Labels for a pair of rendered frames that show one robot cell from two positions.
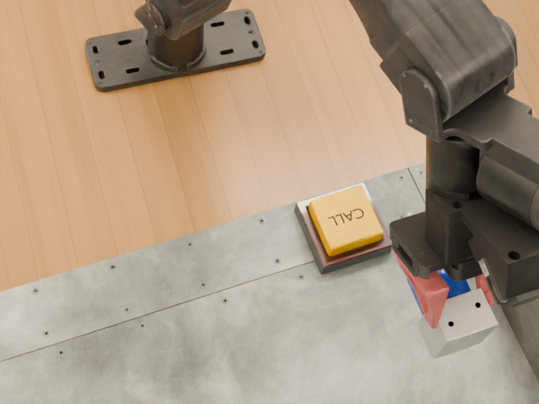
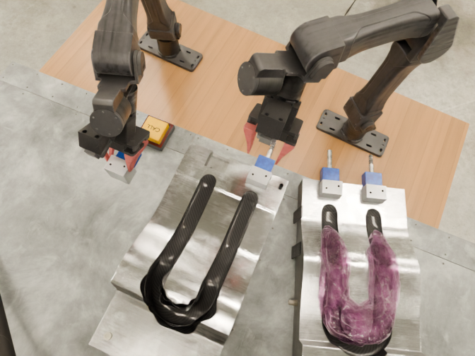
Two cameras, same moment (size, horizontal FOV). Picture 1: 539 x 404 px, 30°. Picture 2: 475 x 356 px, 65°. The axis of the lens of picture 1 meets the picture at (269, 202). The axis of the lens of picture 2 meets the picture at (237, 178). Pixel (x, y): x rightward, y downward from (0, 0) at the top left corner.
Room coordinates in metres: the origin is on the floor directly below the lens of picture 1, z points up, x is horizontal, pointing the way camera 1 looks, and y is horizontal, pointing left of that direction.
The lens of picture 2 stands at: (0.31, -0.59, 1.71)
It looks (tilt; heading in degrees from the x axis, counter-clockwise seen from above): 68 degrees down; 46
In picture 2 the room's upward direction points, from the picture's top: 7 degrees clockwise
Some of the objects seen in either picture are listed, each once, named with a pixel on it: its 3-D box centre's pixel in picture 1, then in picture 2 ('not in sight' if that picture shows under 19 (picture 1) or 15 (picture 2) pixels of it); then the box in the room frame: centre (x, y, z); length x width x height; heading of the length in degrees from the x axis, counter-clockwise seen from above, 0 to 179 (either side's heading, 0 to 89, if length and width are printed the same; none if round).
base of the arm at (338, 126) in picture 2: not in sight; (356, 126); (0.92, -0.41, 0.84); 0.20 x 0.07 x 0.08; 115
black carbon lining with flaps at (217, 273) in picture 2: not in sight; (202, 248); (0.38, -0.44, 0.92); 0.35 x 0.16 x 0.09; 29
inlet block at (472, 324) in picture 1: (435, 276); (131, 152); (0.38, -0.16, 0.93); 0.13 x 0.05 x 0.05; 29
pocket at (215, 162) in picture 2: not in sight; (218, 164); (0.54, -0.28, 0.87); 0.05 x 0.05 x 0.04; 29
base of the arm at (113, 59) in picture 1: (176, 31); (167, 42); (0.67, 0.14, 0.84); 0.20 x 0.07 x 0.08; 115
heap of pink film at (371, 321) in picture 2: not in sight; (359, 281); (0.61, -0.70, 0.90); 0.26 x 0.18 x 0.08; 46
